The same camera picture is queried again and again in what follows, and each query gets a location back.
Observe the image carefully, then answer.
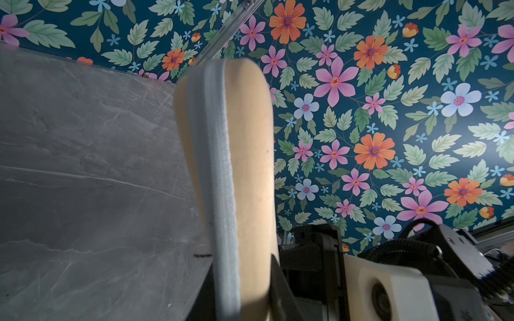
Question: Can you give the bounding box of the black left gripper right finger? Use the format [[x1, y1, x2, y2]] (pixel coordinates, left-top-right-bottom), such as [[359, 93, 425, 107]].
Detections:
[[269, 255, 303, 321]]

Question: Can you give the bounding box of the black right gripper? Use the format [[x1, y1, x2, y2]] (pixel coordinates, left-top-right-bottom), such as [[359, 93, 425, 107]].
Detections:
[[278, 224, 349, 320]]

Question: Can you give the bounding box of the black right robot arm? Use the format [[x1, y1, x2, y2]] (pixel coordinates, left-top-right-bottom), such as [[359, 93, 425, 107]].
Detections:
[[270, 222, 513, 320]]

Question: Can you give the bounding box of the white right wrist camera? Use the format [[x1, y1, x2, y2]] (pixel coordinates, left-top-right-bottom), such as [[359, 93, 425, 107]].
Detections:
[[344, 255, 440, 320]]

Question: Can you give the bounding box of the white case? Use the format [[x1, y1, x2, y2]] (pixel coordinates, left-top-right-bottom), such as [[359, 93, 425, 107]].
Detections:
[[173, 58, 278, 320]]

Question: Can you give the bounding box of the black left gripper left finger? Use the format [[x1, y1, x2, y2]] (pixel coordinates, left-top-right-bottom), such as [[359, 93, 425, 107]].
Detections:
[[186, 264, 216, 321]]

